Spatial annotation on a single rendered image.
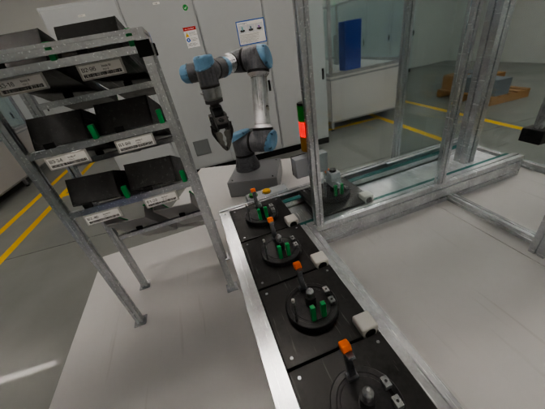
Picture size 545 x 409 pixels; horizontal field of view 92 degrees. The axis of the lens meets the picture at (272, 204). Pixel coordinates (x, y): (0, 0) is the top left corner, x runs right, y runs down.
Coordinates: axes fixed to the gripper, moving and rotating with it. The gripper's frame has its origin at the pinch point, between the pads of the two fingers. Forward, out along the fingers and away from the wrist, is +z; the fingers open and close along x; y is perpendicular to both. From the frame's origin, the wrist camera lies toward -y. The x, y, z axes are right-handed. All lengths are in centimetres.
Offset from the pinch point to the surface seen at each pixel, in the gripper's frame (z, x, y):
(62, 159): -21, 40, -42
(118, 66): -37, 21, -42
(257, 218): 24.3, -2.6, -22.8
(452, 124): 2, -81, -36
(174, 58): -35, 9, 279
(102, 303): 37, 63, -26
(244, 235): 26.3, 4.7, -28.3
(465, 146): 23, -110, -21
